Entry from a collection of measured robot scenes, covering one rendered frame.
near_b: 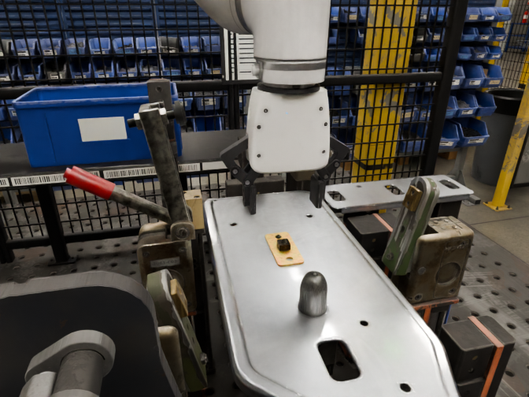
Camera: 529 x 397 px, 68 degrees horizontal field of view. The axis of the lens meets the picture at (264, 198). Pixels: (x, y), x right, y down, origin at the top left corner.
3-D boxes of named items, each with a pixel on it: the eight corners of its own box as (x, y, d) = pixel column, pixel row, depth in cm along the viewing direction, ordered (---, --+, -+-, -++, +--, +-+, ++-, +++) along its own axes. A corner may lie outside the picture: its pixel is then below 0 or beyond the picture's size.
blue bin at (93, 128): (183, 156, 84) (178, 94, 78) (27, 168, 78) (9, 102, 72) (179, 135, 98) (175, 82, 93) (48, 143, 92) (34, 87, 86)
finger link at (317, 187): (319, 163, 50) (316, 209, 53) (343, 161, 51) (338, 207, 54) (312, 155, 53) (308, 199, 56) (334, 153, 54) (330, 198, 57)
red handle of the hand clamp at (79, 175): (192, 225, 50) (64, 170, 43) (183, 239, 50) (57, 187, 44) (190, 210, 53) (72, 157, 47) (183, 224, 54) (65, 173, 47)
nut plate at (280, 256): (305, 263, 54) (305, 256, 53) (278, 267, 53) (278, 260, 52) (287, 232, 61) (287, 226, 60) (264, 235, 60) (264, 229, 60)
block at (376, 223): (395, 355, 77) (420, 232, 65) (342, 365, 75) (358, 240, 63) (373, 321, 85) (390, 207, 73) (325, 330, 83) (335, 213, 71)
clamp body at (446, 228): (446, 413, 66) (500, 237, 51) (383, 428, 64) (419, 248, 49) (416, 370, 74) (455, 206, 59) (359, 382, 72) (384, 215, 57)
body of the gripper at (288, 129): (253, 82, 42) (253, 179, 47) (342, 80, 44) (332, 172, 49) (241, 72, 49) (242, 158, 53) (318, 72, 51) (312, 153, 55)
